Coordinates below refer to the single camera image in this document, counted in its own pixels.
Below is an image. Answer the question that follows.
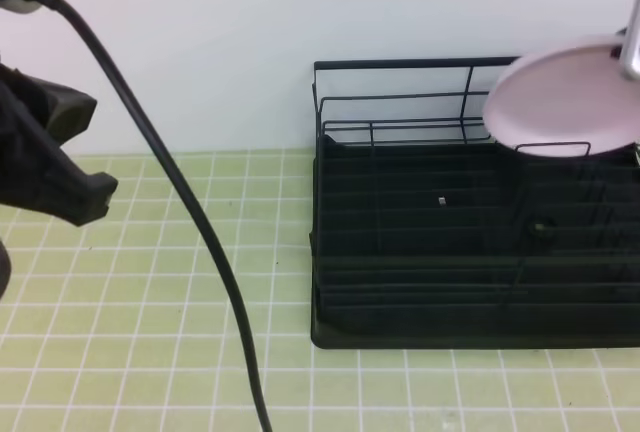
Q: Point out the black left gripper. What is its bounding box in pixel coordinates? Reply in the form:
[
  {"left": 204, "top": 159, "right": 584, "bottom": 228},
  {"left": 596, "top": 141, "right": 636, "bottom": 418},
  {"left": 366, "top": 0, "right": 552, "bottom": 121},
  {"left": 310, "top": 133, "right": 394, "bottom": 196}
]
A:
[{"left": 1, "top": 65, "right": 118, "bottom": 226}]

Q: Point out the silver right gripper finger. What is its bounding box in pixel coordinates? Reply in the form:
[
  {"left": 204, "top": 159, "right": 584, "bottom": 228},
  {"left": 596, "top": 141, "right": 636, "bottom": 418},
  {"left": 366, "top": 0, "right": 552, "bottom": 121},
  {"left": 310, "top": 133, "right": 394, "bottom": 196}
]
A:
[{"left": 610, "top": 0, "right": 640, "bottom": 80}]

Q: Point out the pink round plate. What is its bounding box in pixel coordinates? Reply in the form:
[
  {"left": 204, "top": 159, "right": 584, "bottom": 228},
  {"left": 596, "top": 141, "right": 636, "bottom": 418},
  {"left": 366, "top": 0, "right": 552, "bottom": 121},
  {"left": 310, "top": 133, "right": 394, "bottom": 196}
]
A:
[{"left": 482, "top": 34, "right": 639, "bottom": 158}]

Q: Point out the black drip tray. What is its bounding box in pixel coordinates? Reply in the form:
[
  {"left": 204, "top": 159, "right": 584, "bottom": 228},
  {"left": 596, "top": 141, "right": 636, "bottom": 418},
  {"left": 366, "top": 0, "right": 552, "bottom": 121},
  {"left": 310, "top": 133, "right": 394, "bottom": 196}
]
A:
[{"left": 310, "top": 138, "right": 639, "bottom": 349}]

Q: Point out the black camera cable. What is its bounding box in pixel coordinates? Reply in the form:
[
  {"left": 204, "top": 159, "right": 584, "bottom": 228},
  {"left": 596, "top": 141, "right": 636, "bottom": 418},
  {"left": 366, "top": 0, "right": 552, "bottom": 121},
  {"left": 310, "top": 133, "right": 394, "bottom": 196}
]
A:
[{"left": 19, "top": 0, "right": 274, "bottom": 432}]

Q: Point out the black wire dish rack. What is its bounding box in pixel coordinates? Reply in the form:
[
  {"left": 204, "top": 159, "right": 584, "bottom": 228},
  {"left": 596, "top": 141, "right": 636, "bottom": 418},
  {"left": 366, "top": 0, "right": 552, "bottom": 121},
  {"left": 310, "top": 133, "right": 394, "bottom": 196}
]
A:
[{"left": 311, "top": 58, "right": 639, "bottom": 313}]

